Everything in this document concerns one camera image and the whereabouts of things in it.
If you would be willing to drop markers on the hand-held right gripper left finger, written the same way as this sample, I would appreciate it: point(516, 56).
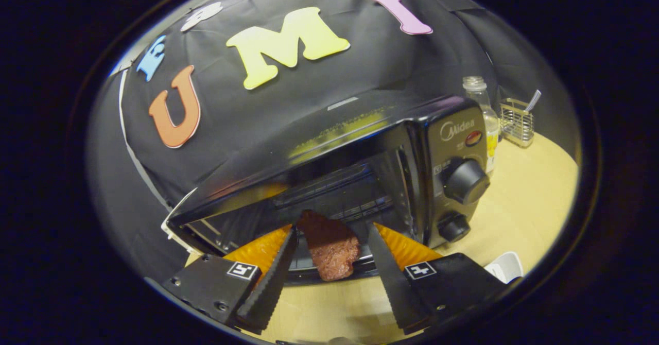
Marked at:
point(267, 288)

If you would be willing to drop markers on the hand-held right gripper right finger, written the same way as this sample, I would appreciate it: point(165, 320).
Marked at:
point(396, 288)

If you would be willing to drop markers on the brown meat piece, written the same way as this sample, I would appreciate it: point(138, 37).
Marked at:
point(332, 247)

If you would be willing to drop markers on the black electric oven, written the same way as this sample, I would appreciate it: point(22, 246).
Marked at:
point(401, 144)

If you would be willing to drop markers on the white rectangular tray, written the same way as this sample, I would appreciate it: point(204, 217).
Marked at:
point(507, 268)

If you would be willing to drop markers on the clear glass bottle yellow label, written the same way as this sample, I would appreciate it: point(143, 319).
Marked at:
point(490, 123)

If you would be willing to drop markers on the small silver spoon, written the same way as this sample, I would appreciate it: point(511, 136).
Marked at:
point(533, 100)

